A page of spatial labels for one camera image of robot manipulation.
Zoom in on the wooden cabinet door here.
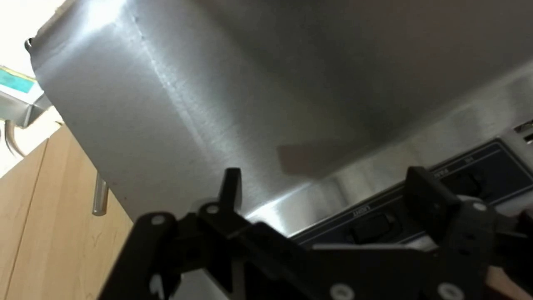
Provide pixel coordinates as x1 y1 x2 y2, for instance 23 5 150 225
0 123 138 300

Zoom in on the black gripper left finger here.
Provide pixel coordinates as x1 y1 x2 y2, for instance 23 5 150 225
98 165 313 300

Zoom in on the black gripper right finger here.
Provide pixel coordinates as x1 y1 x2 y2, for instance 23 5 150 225
405 165 533 300

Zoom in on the white countertop object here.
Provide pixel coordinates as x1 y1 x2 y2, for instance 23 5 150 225
0 65 53 128

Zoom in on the stainless steel range hood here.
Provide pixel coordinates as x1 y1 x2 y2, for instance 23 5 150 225
23 0 533 300

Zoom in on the silver cabinet bar handle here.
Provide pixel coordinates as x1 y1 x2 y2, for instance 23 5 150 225
90 172 112 218

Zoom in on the silver kitchen faucet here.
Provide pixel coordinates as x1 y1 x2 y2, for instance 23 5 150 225
3 118 27 158

